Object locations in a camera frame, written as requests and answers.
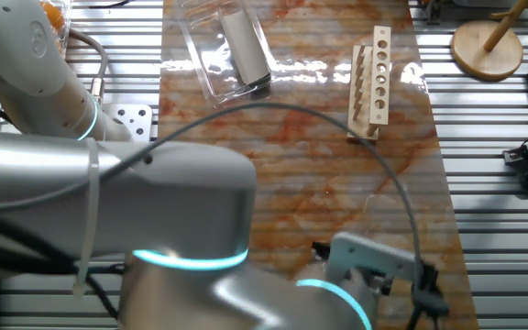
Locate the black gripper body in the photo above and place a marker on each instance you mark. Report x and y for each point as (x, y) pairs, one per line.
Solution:
(321, 251)

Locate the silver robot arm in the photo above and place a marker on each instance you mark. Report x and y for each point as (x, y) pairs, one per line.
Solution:
(177, 197)

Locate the wooden test tube rack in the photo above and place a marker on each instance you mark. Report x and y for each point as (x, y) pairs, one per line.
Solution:
(380, 117)

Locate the orange marble pattern mat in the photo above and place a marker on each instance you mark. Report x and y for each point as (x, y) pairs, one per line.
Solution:
(314, 183)

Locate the clear plastic tray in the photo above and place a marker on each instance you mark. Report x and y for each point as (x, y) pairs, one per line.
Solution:
(209, 69)

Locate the grey rectangular block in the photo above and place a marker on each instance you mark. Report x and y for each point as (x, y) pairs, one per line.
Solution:
(245, 46)

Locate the wooden pole stand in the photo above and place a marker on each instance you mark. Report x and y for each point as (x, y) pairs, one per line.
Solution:
(475, 55)

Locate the dark metal clamp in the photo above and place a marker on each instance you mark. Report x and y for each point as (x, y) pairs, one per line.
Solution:
(432, 11)

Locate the orange fruit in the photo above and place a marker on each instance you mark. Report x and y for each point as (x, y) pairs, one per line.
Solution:
(54, 16)

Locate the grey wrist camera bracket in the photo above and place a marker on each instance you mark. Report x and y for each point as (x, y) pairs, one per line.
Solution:
(369, 256)

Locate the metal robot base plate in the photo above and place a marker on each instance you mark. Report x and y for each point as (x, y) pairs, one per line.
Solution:
(140, 121)

